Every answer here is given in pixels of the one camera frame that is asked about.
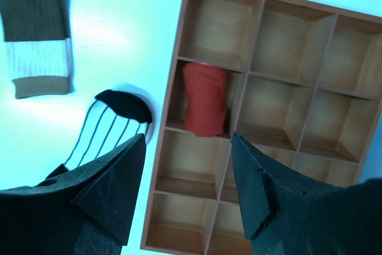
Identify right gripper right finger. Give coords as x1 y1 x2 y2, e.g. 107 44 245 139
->
231 133 381 254

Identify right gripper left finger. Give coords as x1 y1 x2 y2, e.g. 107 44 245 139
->
1 134 146 254

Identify cream brown block sock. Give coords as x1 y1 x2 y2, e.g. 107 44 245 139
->
1 0 73 99

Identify orange wooden compartment tray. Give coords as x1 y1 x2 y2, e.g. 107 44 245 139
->
141 0 381 254

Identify white black striped sock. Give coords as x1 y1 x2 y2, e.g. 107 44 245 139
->
46 89 154 180

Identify red christmas sock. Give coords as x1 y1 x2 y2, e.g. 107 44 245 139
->
183 63 227 137

